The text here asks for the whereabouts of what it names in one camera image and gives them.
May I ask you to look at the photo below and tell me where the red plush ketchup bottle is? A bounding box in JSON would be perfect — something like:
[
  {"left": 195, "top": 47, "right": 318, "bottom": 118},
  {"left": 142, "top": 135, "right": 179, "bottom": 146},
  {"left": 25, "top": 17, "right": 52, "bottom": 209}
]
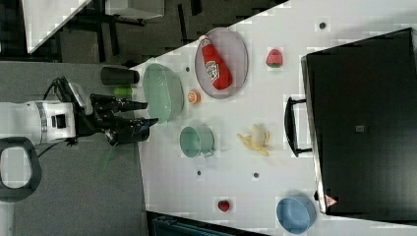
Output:
[{"left": 200, "top": 36, "right": 233, "bottom": 90}]

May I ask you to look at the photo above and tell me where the orange slice toy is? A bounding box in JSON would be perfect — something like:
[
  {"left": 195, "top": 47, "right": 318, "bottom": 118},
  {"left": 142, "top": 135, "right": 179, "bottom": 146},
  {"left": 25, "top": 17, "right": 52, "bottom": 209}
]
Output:
[{"left": 188, "top": 89, "right": 201, "bottom": 104}]

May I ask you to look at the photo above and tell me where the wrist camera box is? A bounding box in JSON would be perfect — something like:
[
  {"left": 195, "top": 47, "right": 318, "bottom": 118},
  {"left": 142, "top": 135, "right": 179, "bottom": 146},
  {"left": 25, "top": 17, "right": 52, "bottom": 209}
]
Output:
[{"left": 69, "top": 83, "right": 93, "bottom": 115}]

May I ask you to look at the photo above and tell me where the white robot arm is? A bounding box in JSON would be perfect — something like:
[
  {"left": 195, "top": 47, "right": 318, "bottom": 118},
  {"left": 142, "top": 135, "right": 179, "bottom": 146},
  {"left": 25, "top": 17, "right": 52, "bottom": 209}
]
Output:
[{"left": 1, "top": 94, "right": 158, "bottom": 146}]

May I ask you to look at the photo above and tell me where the blue cup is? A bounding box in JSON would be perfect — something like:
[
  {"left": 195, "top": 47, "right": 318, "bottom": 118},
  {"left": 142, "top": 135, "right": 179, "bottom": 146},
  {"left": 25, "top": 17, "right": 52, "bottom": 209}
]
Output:
[{"left": 276, "top": 196, "right": 317, "bottom": 234}]

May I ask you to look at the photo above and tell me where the red strawberry toy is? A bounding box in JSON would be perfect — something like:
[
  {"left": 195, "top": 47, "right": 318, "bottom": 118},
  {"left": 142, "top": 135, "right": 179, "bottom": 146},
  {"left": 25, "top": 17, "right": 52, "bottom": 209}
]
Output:
[{"left": 217, "top": 201, "right": 230, "bottom": 212}]

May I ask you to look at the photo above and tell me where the green colander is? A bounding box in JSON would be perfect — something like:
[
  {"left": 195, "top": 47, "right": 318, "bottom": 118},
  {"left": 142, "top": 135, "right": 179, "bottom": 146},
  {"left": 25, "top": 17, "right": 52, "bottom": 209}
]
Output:
[{"left": 143, "top": 63, "right": 184, "bottom": 123}]

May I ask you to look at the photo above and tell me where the black pan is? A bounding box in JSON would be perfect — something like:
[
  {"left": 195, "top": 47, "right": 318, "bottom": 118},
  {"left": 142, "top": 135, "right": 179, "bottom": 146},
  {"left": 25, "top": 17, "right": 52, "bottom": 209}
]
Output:
[{"left": 100, "top": 67, "right": 140, "bottom": 86}]

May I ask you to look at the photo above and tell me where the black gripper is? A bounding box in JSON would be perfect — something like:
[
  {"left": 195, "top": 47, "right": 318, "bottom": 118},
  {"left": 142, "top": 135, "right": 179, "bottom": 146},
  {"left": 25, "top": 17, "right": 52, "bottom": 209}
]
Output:
[{"left": 76, "top": 94, "right": 158, "bottom": 146}]

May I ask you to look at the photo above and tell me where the black toaster oven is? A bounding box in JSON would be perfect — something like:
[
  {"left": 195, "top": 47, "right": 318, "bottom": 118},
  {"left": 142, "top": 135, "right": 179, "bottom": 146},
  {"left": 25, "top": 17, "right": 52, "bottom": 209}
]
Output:
[{"left": 300, "top": 28, "right": 417, "bottom": 225}]

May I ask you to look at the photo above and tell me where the grey oval plate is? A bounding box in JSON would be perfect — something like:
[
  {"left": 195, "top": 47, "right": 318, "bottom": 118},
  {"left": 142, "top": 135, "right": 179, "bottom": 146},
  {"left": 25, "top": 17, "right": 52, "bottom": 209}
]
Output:
[{"left": 195, "top": 28, "right": 249, "bottom": 99}]

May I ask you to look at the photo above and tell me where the peeled plush banana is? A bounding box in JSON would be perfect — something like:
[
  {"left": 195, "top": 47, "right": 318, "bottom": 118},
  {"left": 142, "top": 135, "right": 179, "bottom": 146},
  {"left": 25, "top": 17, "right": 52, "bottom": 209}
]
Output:
[{"left": 237, "top": 124, "right": 270, "bottom": 156}]

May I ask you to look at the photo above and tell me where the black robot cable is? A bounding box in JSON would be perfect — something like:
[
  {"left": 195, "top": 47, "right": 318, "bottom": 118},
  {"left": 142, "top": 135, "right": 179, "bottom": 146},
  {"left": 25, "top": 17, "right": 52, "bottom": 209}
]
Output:
[{"left": 36, "top": 77, "right": 71, "bottom": 158}]

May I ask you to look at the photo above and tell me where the pink strawberry toy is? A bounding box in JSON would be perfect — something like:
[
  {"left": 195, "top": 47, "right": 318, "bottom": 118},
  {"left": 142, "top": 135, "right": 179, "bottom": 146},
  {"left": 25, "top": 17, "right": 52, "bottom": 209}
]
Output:
[{"left": 266, "top": 49, "right": 283, "bottom": 68}]

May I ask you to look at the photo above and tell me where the green pepper toy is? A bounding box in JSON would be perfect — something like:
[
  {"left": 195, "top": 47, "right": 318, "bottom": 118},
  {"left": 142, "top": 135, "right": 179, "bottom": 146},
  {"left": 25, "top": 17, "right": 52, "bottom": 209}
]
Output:
[{"left": 113, "top": 87, "right": 134, "bottom": 97}]

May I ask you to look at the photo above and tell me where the green mug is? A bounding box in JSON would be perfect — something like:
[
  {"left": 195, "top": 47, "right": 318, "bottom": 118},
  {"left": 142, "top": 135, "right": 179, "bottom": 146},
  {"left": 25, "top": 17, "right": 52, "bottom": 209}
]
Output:
[{"left": 179, "top": 125, "right": 214, "bottom": 158}]

